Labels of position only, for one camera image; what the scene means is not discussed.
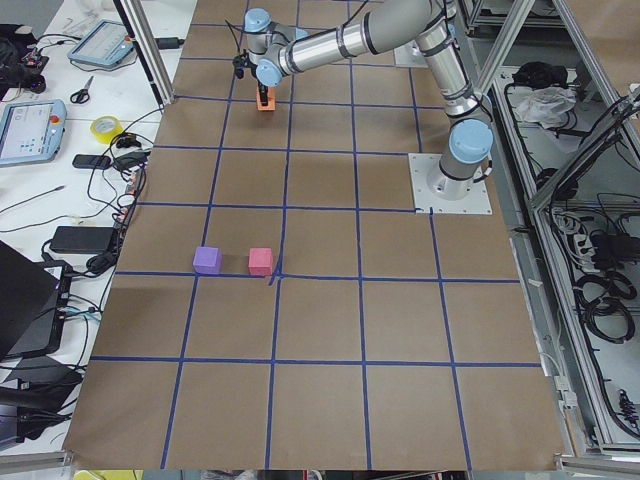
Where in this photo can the orange foam cube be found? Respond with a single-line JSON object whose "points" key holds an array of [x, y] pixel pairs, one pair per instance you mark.
{"points": [[272, 103]]}

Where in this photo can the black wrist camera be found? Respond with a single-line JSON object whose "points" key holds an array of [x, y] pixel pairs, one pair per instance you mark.
{"points": [[240, 64]]}

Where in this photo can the pink foam cube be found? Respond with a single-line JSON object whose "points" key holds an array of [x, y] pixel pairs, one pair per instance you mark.
{"points": [[260, 261]]}

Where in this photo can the purple foam cube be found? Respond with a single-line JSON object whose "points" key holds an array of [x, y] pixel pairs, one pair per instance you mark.
{"points": [[207, 260]]}

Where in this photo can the blue teach pendant far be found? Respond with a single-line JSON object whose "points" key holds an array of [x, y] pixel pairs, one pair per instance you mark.
{"points": [[105, 46]]}

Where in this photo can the blue teach pendant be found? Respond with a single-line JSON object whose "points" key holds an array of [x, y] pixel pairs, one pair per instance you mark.
{"points": [[31, 132], [105, 46]]}

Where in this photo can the black laptop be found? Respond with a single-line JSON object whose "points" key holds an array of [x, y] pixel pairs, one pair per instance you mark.
{"points": [[33, 296]]}

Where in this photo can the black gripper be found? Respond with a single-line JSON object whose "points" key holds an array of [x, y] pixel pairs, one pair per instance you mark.
{"points": [[262, 93]]}

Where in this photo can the blue teach pendant near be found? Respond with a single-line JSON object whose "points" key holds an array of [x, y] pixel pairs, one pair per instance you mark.
{"points": [[31, 132]]}

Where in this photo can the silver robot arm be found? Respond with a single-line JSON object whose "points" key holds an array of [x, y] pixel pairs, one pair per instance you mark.
{"points": [[417, 33]]}

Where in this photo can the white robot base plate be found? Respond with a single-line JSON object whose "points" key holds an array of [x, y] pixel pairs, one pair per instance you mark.
{"points": [[435, 193]]}

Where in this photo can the black phone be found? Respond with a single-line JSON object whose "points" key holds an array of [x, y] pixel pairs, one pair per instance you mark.
{"points": [[91, 161]]}

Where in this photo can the black power brick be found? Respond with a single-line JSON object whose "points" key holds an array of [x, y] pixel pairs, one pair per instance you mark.
{"points": [[82, 239]]}

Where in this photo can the black handled scissors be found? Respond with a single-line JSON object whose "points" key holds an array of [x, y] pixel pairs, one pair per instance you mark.
{"points": [[82, 96]]}

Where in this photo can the aluminium frame post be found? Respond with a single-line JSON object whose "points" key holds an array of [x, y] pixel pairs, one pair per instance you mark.
{"points": [[134, 19]]}

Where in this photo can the yellow tape roll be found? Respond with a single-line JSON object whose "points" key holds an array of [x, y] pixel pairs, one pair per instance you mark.
{"points": [[106, 128]]}

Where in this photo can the white crumpled cloth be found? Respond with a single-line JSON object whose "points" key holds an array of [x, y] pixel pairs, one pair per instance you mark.
{"points": [[548, 107]]}

